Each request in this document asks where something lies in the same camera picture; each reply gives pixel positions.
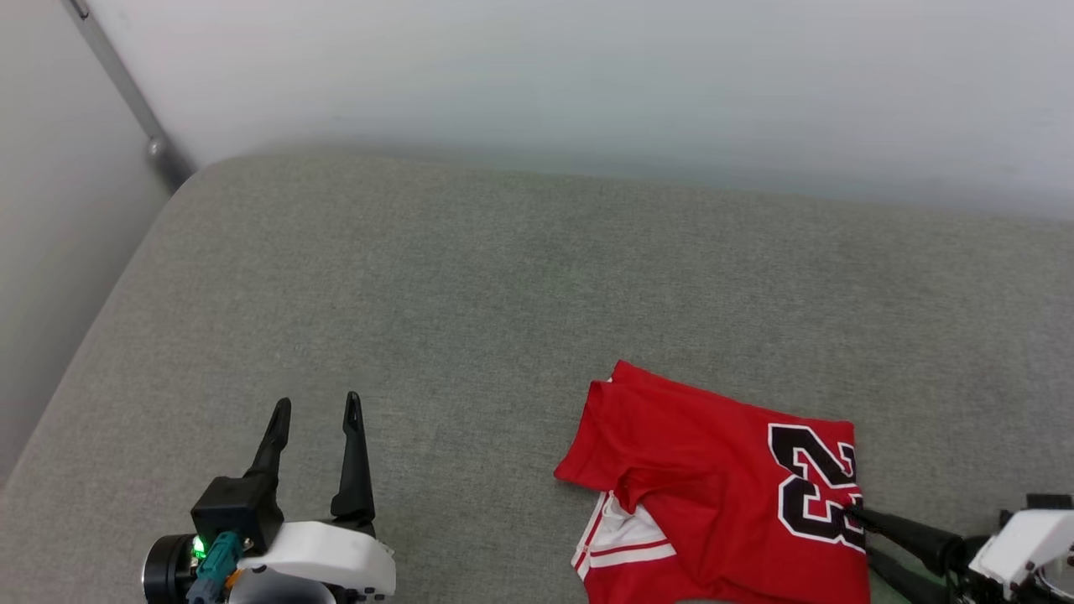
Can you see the grey fabric sofa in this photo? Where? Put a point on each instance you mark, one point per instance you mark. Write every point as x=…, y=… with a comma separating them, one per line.
x=419, y=294

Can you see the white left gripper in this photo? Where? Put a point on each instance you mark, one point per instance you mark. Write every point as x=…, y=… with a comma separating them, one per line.
x=327, y=562

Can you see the grey metal wall pipe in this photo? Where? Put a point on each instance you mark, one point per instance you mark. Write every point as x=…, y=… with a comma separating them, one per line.
x=164, y=155

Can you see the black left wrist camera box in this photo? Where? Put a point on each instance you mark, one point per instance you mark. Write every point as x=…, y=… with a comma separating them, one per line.
x=239, y=507

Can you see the red and white sports jersey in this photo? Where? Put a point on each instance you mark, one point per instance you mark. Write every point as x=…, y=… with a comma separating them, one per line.
x=696, y=453

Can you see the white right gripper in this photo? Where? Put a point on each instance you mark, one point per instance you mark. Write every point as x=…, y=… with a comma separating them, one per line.
x=1032, y=554

